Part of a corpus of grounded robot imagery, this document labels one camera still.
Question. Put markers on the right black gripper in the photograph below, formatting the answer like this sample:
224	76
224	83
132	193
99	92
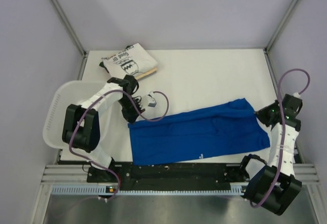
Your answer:
261	113

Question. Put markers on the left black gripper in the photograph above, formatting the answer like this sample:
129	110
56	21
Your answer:
131	117

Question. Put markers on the blue t-shirt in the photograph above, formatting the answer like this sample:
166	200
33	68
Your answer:
226	129

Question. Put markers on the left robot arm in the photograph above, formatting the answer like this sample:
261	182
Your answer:
81	128

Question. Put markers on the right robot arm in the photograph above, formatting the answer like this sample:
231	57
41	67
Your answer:
272	183

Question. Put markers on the beige folded t-shirt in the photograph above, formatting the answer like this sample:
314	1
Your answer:
146	74

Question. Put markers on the white folded printed t-shirt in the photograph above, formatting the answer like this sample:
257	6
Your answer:
133	60

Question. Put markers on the white plastic basket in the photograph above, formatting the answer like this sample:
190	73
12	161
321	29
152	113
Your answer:
72	92

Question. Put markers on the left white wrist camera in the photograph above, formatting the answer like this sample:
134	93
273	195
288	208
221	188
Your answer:
149	101

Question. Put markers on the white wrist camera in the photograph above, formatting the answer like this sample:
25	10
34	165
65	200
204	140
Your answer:
297	95
149	101

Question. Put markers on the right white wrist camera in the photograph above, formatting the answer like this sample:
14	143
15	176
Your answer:
297	95

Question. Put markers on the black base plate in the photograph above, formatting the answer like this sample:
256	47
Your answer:
178	176

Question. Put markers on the grey slotted cable duct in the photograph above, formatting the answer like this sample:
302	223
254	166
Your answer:
105	191

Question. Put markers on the aluminium front rail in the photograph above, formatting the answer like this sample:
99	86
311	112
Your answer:
64	174

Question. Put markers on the right aluminium frame post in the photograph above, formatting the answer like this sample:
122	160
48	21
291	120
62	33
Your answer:
282	24

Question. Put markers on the aluminium frame post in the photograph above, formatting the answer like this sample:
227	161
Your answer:
282	24
68	27

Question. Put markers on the left aluminium frame post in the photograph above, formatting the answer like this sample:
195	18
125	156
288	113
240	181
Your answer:
68	27

